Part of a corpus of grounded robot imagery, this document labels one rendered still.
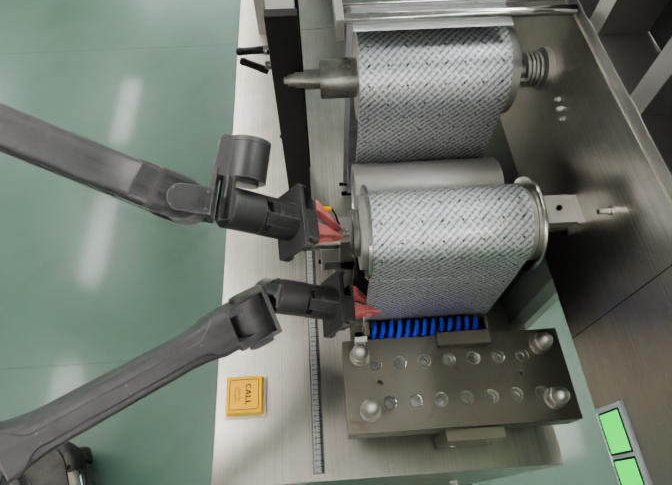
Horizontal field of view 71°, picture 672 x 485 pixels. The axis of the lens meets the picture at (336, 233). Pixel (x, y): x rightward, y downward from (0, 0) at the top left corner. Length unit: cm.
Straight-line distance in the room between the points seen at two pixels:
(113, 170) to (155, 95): 228
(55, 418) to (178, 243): 164
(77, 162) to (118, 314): 158
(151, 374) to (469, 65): 64
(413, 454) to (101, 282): 166
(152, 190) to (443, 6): 51
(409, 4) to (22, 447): 77
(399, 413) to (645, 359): 38
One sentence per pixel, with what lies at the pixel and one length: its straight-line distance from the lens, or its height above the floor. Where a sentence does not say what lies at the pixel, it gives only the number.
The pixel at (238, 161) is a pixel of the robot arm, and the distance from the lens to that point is 64.
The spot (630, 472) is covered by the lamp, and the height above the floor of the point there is 119.
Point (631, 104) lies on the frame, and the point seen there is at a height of 145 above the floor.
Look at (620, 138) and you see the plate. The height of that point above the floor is 142.
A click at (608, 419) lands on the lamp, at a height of 118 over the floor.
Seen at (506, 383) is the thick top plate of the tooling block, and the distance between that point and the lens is 92.
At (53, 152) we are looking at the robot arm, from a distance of 68.
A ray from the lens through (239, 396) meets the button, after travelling 99.
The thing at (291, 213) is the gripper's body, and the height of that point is 133.
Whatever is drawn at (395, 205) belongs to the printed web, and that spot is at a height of 131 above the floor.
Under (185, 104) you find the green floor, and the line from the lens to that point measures 282.
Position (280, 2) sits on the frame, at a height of 144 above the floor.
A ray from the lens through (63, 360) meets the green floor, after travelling 223.
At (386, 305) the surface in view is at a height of 110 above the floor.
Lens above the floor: 188
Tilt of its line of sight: 59 degrees down
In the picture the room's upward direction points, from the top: straight up
